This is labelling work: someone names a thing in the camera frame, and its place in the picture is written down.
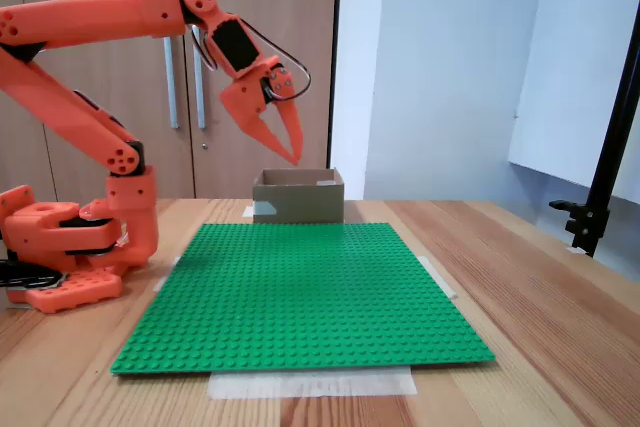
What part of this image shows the open cardboard box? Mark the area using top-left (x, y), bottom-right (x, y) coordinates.
top-left (252, 168), bottom-right (346, 225)

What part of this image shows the translucent masking tape strip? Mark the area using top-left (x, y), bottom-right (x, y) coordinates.
top-left (207, 365), bottom-right (419, 400)
top-left (152, 255), bottom-right (182, 294)
top-left (417, 255), bottom-right (459, 300)

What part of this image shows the white panel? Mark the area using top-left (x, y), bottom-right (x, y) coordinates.
top-left (507, 0), bottom-right (640, 206)

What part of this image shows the black gripper servo cable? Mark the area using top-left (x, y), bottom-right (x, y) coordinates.
top-left (191, 19), bottom-right (312, 102)

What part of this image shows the black clamp stand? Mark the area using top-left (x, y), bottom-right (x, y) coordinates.
top-left (548, 34), bottom-right (640, 258)

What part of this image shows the green lego baseplate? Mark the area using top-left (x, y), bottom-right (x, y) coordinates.
top-left (109, 221), bottom-right (497, 377)

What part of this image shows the black power cable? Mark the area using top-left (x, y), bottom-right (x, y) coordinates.
top-left (0, 259), bottom-right (67, 291)

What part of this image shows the silver cabinet door handle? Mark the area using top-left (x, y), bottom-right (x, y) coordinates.
top-left (163, 36), bottom-right (181, 129)
top-left (192, 26), bottom-right (209, 129)

